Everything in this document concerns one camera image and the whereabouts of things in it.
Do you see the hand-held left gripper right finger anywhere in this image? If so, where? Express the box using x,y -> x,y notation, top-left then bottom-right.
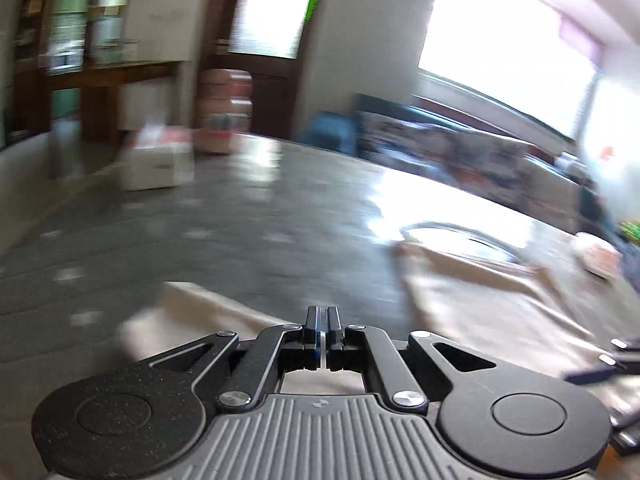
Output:
326,306 -> 493,411

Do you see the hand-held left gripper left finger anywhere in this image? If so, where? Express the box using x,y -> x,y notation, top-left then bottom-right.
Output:
150,306 -> 325,406

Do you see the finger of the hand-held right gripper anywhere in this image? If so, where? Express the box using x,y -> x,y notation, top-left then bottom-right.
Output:
562,338 -> 640,385
610,402 -> 640,456

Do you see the cream garment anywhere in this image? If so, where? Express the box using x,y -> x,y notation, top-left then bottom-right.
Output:
117,222 -> 640,441

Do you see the pink white tissue pack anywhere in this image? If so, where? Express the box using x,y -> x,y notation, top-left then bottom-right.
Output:
572,232 -> 621,278

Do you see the round black hotplate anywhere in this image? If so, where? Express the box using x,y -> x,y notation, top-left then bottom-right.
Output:
400,220 -> 527,272

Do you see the plain grey cushion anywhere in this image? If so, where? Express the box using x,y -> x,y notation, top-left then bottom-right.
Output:
520,155 -> 587,231

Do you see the wide butterfly print cushion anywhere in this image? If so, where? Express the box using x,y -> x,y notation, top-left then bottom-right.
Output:
359,111 -> 457,182

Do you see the blue sofa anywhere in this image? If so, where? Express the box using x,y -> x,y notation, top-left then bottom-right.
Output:
300,92 -> 626,241

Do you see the square butterfly print cushion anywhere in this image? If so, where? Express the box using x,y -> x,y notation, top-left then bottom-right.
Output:
450,130 -> 532,197

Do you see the white tissue box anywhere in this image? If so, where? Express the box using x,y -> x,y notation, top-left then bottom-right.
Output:
120,125 -> 196,192

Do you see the pink cartoon bottle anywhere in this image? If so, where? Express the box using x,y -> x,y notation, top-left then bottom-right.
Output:
197,67 -> 253,156

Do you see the dark wooden glass door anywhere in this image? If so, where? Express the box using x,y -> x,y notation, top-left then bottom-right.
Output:
200,0 -> 321,142

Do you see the dark wooden side table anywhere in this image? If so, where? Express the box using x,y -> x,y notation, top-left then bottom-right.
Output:
45,60 -> 187,147

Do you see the window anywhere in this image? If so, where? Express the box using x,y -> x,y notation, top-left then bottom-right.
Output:
417,0 -> 607,141

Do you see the wooden shelf cabinet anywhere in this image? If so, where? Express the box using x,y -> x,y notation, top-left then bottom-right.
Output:
10,0 -> 136,147

